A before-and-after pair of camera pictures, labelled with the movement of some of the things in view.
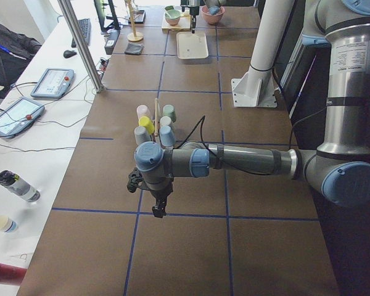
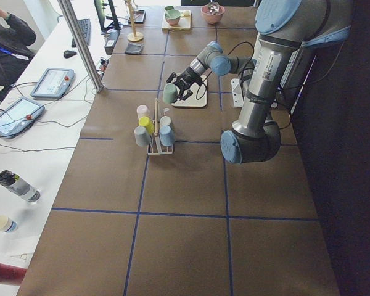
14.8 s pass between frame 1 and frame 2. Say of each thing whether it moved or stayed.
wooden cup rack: stayed
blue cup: stayed
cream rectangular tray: moved
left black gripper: moved
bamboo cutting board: stayed
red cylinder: stayed
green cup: moved
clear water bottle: stayed
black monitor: stayed
